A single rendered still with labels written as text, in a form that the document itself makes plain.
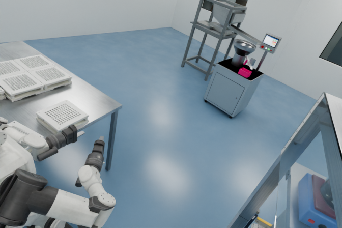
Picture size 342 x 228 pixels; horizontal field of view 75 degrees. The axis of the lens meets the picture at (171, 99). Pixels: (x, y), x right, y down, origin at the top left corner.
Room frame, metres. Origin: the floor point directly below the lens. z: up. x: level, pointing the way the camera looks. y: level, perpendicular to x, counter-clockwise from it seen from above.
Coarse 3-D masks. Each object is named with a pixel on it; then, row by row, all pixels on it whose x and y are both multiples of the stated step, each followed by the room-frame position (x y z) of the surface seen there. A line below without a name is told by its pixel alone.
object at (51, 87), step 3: (63, 81) 1.61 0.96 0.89; (66, 81) 1.62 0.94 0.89; (51, 84) 1.52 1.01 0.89; (54, 84) 1.53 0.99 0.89; (57, 84) 1.54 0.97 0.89; (60, 84) 1.55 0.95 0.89; (63, 84) 1.57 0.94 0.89; (66, 84) 1.60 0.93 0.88; (48, 87) 1.47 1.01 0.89; (51, 87) 1.48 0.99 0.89; (54, 87) 1.50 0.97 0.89; (45, 90) 1.43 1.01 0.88; (48, 90) 1.46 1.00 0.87
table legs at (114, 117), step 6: (114, 114) 1.51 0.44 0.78; (114, 120) 1.51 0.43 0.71; (114, 126) 1.52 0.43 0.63; (114, 132) 1.53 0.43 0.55; (114, 138) 1.54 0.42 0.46; (108, 144) 1.52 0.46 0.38; (108, 150) 1.52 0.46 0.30; (108, 156) 1.51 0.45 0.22; (108, 162) 1.51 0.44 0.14; (108, 168) 1.51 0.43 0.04
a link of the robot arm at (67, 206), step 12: (60, 192) 0.43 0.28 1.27; (60, 204) 0.40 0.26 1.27; (72, 204) 0.42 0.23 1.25; (84, 204) 0.44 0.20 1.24; (96, 204) 0.45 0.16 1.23; (108, 204) 0.48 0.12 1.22; (48, 216) 0.37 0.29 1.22; (60, 216) 0.38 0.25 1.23; (72, 216) 0.39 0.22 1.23; (84, 216) 0.41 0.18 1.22; (96, 216) 0.42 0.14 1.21
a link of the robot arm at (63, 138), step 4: (68, 128) 0.90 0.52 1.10; (72, 128) 0.89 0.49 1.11; (76, 128) 0.91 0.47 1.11; (60, 132) 0.86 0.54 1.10; (64, 132) 0.87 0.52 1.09; (68, 132) 0.87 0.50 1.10; (72, 132) 0.88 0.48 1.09; (76, 132) 0.90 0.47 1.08; (56, 136) 0.82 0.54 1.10; (60, 136) 0.83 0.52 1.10; (64, 136) 0.85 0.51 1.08; (68, 136) 0.86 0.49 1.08; (72, 136) 0.88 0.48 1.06; (76, 136) 0.90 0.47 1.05; (60, 140) 0.81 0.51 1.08; (64, 140) 0.83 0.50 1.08; (68, 140) 0.86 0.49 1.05; (72, 140) 0.88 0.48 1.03; (76, 140) 0.90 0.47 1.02; (60, 144) 0.80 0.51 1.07; (64, 144) 0.82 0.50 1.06; (68, 144) 0.86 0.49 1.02; (60, 148) 0.81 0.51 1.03
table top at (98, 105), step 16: (0, 48) 1.89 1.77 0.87; (16, 48) 1.97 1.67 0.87; (32, 48) 2.06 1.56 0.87; (80, 80) 1.73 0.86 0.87; (32, 96) 1.34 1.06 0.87; (48, 96) 1.39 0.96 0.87; (64, 96) 1.45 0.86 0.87; (80, 96) 1.50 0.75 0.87; (96, 96) 1.57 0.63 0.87; (0, 112) 1.08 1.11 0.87; (16, 112) 1.13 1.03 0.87; (32, 112) 1.17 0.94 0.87; (96, 112) 1.36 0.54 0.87; (112, 112) 1.45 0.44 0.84; (32, 128) 1.03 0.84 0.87
